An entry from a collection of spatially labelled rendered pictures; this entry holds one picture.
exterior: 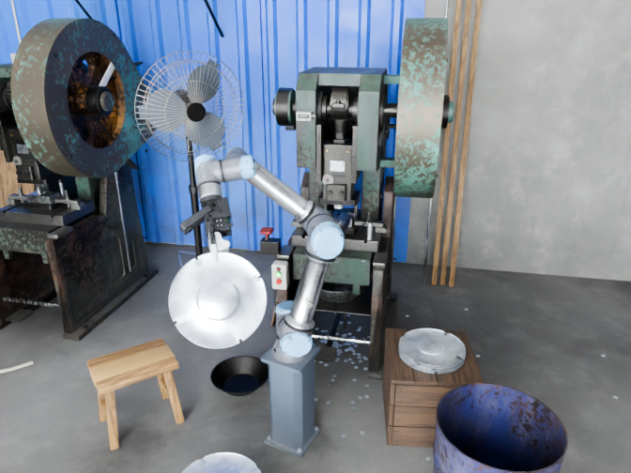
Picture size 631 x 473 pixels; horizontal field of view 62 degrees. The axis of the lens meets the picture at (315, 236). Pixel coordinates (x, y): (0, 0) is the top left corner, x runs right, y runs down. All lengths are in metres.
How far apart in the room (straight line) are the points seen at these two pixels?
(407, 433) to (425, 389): 0.24
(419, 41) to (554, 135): 1.79
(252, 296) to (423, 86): 1.11
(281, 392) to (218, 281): 0.80
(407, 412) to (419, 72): 1.41
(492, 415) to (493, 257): 2.08
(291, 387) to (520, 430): 0.89
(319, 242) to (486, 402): 0.89
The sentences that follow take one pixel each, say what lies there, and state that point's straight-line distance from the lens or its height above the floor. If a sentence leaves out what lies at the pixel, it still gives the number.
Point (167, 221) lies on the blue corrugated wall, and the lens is 4.46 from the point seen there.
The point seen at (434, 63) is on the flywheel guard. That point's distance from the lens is 2.26.
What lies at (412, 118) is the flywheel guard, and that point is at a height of 1.36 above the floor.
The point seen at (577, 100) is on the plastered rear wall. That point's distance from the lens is 3.89.
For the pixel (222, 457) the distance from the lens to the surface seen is 2.02.
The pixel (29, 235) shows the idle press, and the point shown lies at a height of 0.61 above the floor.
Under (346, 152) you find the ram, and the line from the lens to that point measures 2.58.
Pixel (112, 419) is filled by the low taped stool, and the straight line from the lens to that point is 2.53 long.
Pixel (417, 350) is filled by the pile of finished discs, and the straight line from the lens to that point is 2.40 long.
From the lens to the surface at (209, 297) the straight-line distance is 1.61.
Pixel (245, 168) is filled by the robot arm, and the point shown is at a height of 1.29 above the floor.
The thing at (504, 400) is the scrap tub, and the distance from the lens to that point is 2.16.
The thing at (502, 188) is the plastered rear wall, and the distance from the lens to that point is 3.94.
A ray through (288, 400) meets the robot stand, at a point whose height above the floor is 0.28.
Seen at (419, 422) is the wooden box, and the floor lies 0.14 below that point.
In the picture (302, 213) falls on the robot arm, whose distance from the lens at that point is 1.91.
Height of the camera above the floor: 1.73
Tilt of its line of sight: 22 degrees down
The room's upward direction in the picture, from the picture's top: straight up
